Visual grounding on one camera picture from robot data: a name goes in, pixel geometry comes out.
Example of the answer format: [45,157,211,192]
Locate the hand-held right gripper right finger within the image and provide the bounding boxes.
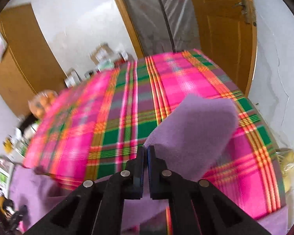
[147,146,272,235]

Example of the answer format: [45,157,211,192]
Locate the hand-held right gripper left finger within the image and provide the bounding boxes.
[23,147,144,235]

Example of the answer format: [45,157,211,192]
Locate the purple fleece pants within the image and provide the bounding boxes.
[8,93,289,235]

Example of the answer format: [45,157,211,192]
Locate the yellow bag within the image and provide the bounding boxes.
[4,137,15,153]

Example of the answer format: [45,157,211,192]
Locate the pink green plaid blanket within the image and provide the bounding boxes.
[22,49,286,235]

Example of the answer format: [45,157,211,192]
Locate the bag of oranges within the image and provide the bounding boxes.
[28,90,58,118]

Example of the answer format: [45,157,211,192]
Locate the small white box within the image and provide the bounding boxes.
[65,69,83,88]

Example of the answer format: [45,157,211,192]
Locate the cardboard box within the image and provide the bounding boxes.
[89,43,112,64]

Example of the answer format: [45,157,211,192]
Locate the yellowish plastic bag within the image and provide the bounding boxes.
[276,148,294,194]

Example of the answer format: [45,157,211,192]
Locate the wooden wardrobe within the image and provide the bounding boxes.
[0,3,67,118]

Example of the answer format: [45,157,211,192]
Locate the clear plastic door curtain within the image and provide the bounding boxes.
[120,0,202,55]

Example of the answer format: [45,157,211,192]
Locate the wooden door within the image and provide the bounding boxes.
[186,0,258,96]

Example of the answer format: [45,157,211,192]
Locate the wooden door frame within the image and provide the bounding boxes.
[106,0,145,60]

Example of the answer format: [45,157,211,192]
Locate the metal door handle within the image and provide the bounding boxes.
[231,0,257,25]

